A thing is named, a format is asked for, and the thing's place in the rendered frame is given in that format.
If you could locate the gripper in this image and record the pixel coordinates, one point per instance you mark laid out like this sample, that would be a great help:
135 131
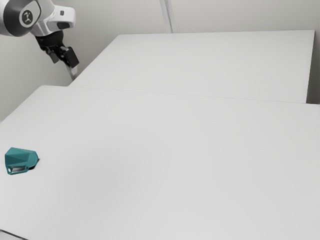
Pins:
51 40

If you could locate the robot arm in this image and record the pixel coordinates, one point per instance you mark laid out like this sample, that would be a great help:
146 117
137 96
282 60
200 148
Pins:
25 17

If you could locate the teal faceted mug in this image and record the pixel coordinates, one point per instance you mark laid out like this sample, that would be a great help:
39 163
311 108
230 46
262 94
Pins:
21 160

